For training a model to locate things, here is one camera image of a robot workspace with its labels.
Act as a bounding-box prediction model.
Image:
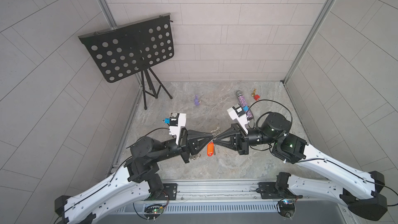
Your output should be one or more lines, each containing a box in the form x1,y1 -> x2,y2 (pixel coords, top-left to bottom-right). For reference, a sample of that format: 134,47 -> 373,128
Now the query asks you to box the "circuit board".
277,200 -> 295,218
144,204 -> 165,215

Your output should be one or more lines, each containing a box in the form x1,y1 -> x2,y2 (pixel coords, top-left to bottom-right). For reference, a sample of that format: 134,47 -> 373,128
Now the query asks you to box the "left circuit board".
144,204 -> 165,215

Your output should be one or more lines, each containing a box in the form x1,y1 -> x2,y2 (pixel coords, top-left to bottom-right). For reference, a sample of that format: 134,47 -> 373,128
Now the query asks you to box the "right circuit board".
277,200 -> 295,218

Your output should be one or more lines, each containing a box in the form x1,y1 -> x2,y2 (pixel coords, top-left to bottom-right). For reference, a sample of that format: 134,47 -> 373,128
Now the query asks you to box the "black perforated music stand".
79,13 -> 175,98

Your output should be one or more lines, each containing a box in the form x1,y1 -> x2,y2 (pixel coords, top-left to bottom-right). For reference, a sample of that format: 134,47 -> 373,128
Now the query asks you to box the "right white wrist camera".
227,104 -> 248,134

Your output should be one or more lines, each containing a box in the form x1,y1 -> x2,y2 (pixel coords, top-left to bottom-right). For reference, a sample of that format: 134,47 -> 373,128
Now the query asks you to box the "metal disc with key rings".
189,127 -> 221,160

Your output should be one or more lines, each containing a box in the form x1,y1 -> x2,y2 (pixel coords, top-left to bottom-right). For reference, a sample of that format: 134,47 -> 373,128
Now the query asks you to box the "small purple figurine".
194,95 -> 201,106

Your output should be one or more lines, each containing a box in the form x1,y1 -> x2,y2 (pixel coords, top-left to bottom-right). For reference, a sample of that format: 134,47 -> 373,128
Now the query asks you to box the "small red key tag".
207,142 -> 215,157

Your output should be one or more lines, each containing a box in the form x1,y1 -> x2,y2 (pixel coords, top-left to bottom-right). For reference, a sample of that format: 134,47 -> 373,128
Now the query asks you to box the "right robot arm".
214,112 -> 388,221

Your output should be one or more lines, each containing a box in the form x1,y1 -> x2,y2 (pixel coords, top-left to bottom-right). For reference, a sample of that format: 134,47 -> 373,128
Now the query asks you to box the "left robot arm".
55,128 -> 214,224

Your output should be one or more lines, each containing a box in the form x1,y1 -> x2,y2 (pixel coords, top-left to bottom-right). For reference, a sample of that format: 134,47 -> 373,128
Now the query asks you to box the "purple glitter microphone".
236,90 -> 254,120

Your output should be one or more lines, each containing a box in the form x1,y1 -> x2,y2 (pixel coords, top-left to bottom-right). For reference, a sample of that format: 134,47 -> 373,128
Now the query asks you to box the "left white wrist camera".
163,113 -> 187,145

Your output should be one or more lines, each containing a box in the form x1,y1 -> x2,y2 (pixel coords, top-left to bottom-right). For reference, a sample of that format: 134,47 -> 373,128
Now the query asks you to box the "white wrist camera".
163,113 -> 187,145
227,104 -> 248,134

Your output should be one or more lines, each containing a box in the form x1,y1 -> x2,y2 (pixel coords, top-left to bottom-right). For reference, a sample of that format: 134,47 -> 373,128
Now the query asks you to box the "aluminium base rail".
88,178 -> 347,206

